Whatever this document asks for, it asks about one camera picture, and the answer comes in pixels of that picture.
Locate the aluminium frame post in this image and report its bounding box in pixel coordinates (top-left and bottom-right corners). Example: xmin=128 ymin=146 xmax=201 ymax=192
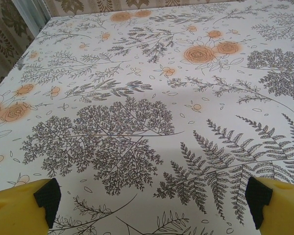
xmin=12 ymin=0 xmax=52 ymax=39

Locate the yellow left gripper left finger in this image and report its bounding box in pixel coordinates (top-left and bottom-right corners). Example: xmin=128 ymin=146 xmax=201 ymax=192
xmin=0 ymin=178 xmax=62 ymax=235

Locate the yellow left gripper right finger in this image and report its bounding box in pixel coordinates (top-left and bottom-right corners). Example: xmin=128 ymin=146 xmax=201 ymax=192
xmin=245 ymin=176 xmax=294 ymax=235

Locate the floral patterned tablecloth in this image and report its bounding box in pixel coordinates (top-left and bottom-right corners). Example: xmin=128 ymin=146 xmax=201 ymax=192
xmin=0 ymin=0 xmax=294 ymax=235

